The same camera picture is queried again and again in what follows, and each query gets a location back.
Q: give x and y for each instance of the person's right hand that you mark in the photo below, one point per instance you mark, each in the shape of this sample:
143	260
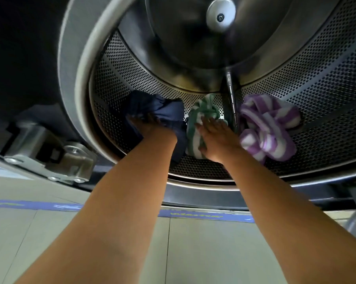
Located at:
220	141

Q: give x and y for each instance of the grey front-load laundry machine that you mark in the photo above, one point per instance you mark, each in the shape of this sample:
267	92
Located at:
33	56

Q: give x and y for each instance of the purple white striped towel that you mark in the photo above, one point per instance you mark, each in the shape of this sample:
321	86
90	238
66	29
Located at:
269	127

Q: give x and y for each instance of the green white striped towel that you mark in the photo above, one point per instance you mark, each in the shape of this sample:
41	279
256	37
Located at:
206	107

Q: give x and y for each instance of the round white drum hub cap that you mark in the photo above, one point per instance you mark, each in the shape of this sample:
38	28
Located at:
220	10

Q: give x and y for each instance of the person's right thumb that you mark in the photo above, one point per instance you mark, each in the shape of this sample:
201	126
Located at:
202	149

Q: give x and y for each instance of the navy blue cloth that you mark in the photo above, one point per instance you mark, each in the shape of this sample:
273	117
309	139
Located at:
166	110

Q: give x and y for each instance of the person's left fingers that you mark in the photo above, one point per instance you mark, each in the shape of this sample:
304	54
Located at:
144	119

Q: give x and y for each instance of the person's right forearm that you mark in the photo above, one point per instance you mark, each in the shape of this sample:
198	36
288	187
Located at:
284	218

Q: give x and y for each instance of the grey metal door hinge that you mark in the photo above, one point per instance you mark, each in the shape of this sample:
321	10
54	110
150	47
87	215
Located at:
33	144

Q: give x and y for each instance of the person's left hand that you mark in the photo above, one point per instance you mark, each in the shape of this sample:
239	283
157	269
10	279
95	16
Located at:
155	130

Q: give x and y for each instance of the person's left forearm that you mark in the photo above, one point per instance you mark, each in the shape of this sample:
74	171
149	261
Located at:
115	218

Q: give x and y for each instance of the steel drum lifter bar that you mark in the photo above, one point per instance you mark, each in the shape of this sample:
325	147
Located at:
231	97

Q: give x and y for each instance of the perforated steel drum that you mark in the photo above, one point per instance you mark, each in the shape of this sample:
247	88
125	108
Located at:
320	94

